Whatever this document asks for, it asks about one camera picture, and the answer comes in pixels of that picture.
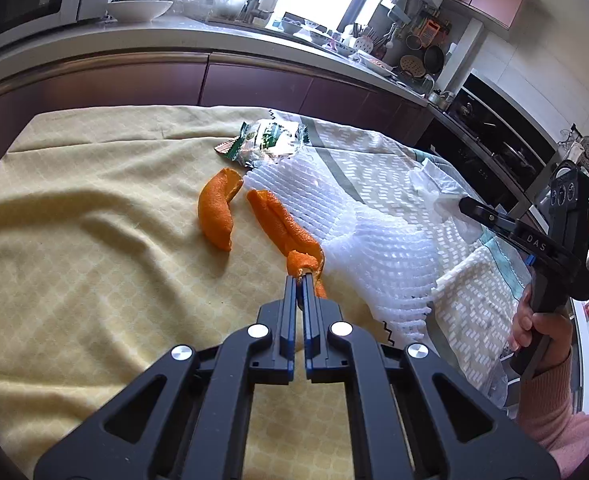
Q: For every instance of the white foam fruit net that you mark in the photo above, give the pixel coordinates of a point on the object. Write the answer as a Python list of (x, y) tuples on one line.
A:
[(374, 240)]

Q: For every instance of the long orange peel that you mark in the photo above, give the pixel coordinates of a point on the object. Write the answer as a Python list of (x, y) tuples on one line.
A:
[(284, 225)]

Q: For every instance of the curved orange peel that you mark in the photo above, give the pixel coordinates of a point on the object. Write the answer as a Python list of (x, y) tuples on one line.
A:
[(214, 210)]

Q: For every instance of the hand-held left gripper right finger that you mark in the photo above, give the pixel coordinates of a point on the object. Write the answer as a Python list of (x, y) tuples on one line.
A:
[(310, 315)]

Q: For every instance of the green snack wrapper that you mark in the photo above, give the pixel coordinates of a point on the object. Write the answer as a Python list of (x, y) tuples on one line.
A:
[(267, 137)]

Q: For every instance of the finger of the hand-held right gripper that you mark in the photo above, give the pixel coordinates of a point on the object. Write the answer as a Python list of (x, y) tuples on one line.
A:
[(494, 222)]

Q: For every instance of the black stove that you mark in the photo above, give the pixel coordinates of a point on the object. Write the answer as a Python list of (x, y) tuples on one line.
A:
[(499, 135)]

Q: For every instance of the white bowl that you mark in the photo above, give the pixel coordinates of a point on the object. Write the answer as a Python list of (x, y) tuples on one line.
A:
[(139, 10)]

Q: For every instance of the yellow patterned tablecloth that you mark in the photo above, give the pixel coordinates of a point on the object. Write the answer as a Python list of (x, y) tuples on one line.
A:
[(99, 260)]

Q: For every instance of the white utensil holder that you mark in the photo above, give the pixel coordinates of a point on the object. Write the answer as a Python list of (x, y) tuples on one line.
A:
[(360, 42)]

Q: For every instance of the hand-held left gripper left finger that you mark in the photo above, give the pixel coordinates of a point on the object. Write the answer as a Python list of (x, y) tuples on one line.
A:
[(290, 315)]

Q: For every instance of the white plastic bag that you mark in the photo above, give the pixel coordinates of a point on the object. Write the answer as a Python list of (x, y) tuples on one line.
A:
[(434, 185)]

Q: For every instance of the white soap bottle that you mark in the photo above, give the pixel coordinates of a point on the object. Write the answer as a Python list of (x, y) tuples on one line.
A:
[(270, 2)]

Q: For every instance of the person's right forearm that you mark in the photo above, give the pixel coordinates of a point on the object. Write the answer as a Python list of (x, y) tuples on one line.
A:
[(559, 410)]

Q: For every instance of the blue patterned bowl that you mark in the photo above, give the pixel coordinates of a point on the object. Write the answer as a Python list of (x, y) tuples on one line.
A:
[(293, 25)]

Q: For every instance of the person's right hand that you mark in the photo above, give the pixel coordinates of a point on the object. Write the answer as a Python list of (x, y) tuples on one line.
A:
[(551, 335)]

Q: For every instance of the wall utensil rack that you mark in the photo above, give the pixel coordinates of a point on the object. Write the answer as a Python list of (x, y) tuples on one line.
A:
[(424, 45)]

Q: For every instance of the brown kitchen cabinet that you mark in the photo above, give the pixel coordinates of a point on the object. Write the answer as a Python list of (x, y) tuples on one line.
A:
[(254, 85)]

